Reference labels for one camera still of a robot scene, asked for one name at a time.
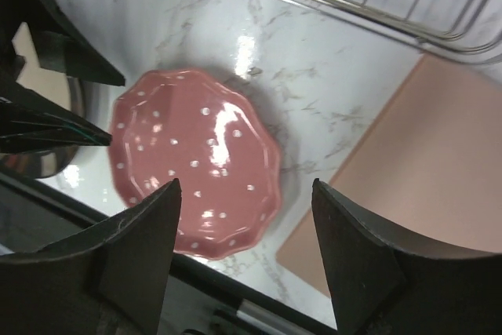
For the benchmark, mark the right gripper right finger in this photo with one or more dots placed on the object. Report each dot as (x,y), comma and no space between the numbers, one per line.
(386,279)

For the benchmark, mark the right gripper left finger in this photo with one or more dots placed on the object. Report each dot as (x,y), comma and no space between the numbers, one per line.
(107,279)

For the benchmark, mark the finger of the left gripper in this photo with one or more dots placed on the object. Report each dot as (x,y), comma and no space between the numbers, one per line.
(30,122)
(58,43)

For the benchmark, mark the pink polka dot plate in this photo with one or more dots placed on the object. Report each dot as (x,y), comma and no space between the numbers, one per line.
(185,125)

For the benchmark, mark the black rimmed beige plate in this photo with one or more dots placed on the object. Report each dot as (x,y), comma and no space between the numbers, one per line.
(57,87)

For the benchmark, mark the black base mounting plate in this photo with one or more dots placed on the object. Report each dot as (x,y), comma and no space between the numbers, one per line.
(198,300)

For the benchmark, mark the pink cutting board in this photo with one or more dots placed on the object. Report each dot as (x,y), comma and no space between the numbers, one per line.
(431,160)

